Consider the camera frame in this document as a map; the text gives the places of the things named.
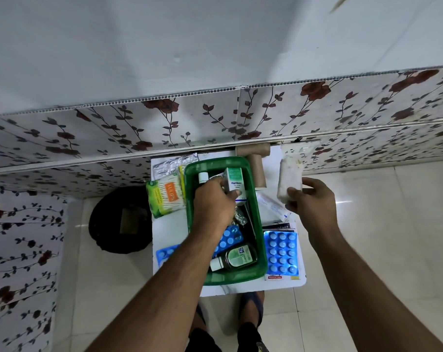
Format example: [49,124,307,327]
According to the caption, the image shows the person's black printed trousers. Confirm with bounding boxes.
[184,322,270,352]

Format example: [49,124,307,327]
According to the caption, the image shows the white plaster box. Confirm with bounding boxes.
[262,222,301,282]

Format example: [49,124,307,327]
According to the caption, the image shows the white ointment tube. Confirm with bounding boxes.
[256,192,292,223]

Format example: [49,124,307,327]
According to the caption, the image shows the person's right forearm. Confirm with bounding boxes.
[309,230,443,352]

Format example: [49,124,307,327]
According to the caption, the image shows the black round basket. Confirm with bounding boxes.
[89,186,153,255]

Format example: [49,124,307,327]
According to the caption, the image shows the silver foil blister strip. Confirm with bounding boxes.
[151,154,200,180]

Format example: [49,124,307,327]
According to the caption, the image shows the person's right foot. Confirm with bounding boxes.
[240,293,263,326]

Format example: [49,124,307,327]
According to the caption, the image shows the brown cardboard roll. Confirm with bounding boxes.
[249,154,268,191]
[236,142,272,157]

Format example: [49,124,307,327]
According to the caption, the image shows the person's right sandal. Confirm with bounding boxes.
[238,291,265,327]

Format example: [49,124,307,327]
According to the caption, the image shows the small green bottle white cap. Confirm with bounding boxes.
[209,243,259,272]

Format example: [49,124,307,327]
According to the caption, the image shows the white gauze roll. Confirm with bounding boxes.
[277,157,304,205]

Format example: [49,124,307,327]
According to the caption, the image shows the blue pill blister pack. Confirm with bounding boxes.
[263,230,299,277]
[155,243,182,268]
[214,225,245,258]

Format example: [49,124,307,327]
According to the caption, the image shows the green plastic tray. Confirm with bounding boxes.
[183,156,269,286]

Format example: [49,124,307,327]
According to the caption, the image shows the person's right hand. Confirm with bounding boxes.
[285,176,341,250]

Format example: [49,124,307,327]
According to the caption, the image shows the white green medicine carton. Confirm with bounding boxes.
[222,167,248,202]

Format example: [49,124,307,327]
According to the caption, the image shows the person's left forearm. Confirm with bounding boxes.
[84,223,231,352]

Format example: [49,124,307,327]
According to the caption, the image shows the green orange cotton swab packet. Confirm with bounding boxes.
[145,174,187,220]

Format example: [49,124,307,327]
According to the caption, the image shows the person's left hand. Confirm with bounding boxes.
[192,176,243,235]

